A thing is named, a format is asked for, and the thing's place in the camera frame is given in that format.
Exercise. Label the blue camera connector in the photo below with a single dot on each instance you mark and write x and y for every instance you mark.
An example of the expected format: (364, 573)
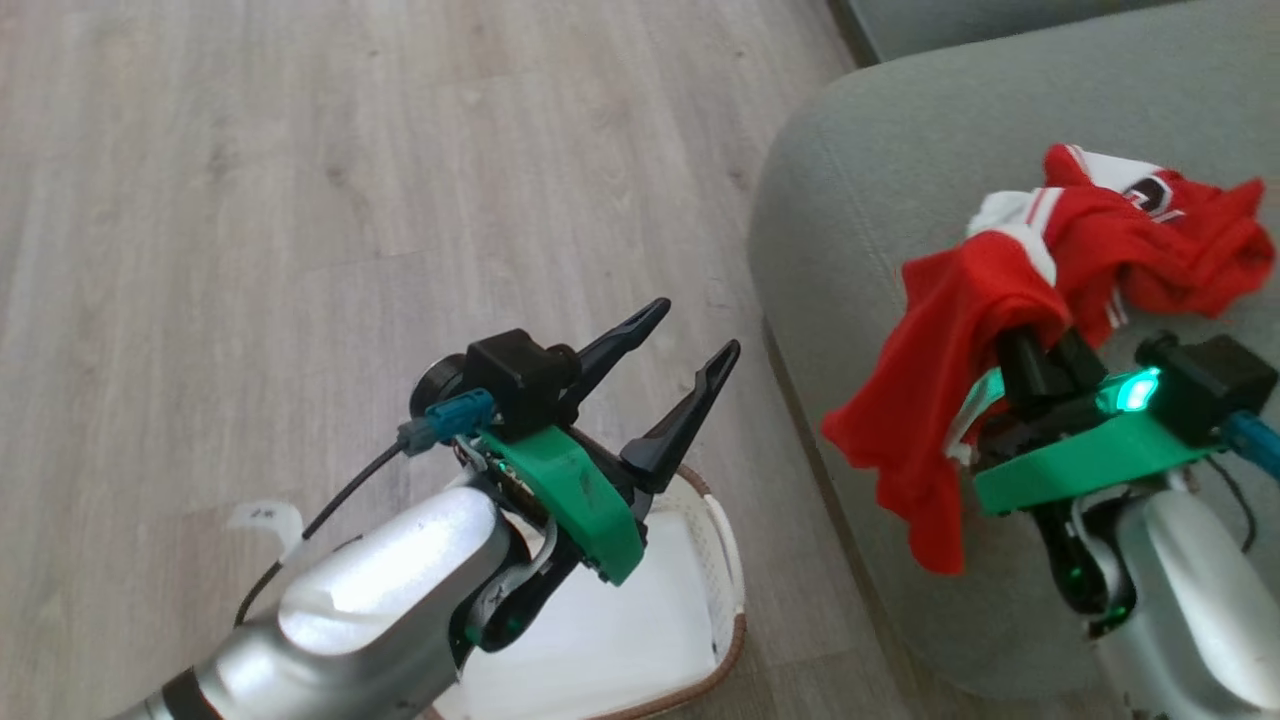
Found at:
(1255, 440)
(450, 415)

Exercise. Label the blue right camera connector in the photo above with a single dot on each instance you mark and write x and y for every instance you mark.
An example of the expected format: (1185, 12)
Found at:
(1255, 440)

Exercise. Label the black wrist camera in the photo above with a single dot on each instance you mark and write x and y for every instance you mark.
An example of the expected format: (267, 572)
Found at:
(515, 375)
(1220, 380)

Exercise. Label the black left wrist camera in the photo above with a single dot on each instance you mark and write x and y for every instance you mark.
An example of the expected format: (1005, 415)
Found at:
(515, 375)

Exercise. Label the white laundry basket brown rim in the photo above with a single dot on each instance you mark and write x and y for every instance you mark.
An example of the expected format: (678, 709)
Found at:
(620, 640)

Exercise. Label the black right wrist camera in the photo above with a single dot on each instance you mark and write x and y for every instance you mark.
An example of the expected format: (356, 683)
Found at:
(1220, 380)

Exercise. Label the red and white garment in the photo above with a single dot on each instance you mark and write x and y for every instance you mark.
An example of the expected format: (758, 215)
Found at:
(950, 320)

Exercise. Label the blue left camera connector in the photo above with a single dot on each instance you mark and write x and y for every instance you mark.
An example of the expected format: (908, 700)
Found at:
(450, 415)

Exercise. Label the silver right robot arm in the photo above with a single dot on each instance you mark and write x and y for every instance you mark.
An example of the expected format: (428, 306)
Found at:
(1200, 600)

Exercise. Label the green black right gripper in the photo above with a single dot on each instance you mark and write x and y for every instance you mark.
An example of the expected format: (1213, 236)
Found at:
(1090, 455)

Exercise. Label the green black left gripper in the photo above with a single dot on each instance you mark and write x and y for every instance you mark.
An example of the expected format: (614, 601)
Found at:
(575, 500)

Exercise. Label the grey sofa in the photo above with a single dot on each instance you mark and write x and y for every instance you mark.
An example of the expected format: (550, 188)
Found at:
(900, 150)

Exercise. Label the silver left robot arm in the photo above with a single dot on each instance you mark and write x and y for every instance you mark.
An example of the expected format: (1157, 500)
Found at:
(380, 600)

